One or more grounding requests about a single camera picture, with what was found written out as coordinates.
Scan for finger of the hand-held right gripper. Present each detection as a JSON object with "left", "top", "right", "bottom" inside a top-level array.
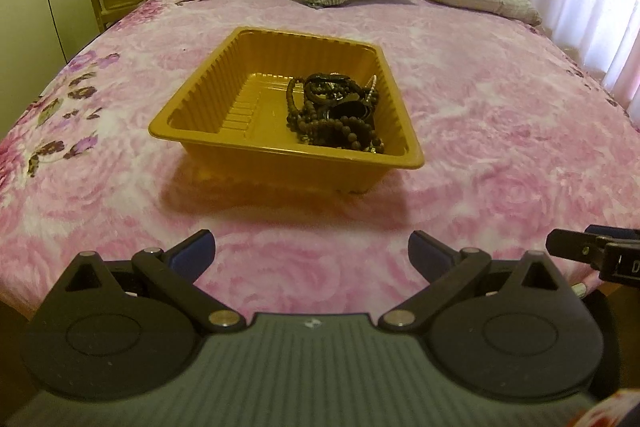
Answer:
[
  {"left": 585, "top": 224, "right": 640, "bottom": 241},
  {"left": 546, "top": 228, "right": 608, "bottom": 265}
]

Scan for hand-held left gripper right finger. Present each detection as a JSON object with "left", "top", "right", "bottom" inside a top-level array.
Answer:
[{"left": 377, "top": 229, "right": 573, "bottom": 334}]

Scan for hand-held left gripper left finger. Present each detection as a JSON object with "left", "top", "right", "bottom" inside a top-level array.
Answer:
[{"left": 55, "top": 229, "right": 247, "bottom": 334}]

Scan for yellow plastic tray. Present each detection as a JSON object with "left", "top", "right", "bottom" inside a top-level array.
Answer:
[{"left": 148, "top": 26, "right": 426, "bottom": 196}]

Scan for dark beaded necklace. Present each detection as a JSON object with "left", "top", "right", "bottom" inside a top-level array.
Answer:
[{"left": 286, "top": 77, "right": 386, "bottom": 154}]

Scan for black round wristwatch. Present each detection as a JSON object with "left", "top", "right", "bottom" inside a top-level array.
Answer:
[{"left": 303, "top": 73, "right": 362, "bottom": 104}]

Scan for red white cloth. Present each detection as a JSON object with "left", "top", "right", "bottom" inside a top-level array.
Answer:
[{"left": 570, "top": 389, "right": 640, "bottom": 427}]

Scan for pink floral blanket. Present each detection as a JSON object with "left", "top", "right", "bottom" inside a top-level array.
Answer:
[{"left": 0, "top": 0, "right": 640, "bottom": 323}]

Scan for cream wardrobe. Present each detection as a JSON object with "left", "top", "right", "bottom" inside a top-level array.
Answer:
[{"left": 0, "top": 0, "right": 101, "bottom": 142}]

